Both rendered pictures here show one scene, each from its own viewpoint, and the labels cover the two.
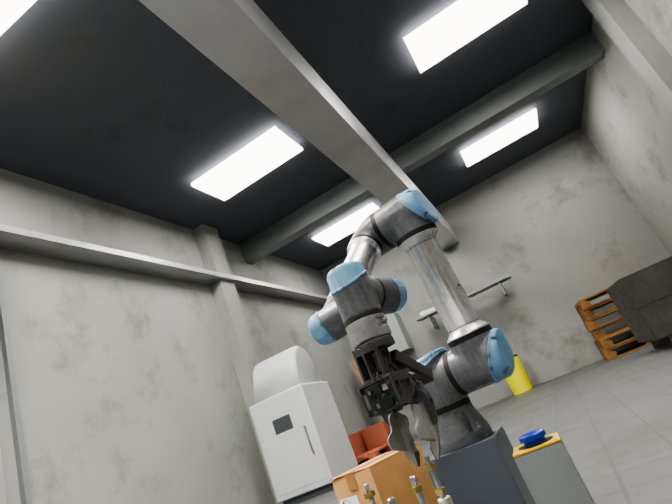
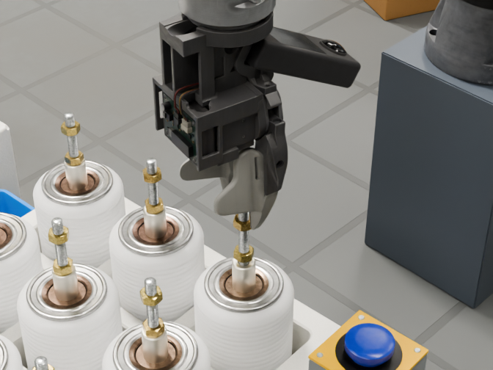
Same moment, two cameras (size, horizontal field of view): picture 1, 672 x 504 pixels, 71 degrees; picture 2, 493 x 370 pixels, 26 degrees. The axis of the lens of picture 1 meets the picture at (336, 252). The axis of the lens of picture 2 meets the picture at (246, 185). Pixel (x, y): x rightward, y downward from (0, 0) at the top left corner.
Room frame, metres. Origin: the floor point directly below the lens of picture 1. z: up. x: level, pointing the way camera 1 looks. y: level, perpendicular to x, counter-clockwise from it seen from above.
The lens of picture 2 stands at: (0.20, -0.34, 0.95)
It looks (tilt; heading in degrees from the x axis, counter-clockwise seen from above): 38 degrees down; 26
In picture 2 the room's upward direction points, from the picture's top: straight up
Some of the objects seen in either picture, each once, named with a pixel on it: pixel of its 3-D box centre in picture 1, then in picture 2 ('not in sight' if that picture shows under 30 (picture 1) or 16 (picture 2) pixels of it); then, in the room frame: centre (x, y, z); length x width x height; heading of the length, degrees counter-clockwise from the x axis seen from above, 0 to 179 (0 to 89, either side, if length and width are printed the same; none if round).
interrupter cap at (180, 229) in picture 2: not in sight; (155, 230); (0.90, 0.11, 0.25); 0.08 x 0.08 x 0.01
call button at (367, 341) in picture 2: (533, 439); (369, 348); (0.78, -0.16, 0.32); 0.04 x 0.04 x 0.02
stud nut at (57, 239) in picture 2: not in sight; (59, 234); (0.78, 0.14, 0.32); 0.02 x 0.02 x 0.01; 85
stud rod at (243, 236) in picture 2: (436, 479); (243, 238); (0.87, -0.01, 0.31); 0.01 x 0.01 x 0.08
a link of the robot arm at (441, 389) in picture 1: (438, 378); not in sight; (1.30, -0.12, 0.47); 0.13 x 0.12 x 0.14; 59
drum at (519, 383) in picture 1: (515, 374); not in sight; (8.16, -1.90, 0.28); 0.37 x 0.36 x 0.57; 72
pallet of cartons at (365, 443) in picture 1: (364, 446); not in sight; (6.89, 0.65, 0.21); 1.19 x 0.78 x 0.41; 162
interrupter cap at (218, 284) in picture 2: not in sight; (243, 284); (0.87, -0.01, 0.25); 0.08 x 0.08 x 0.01
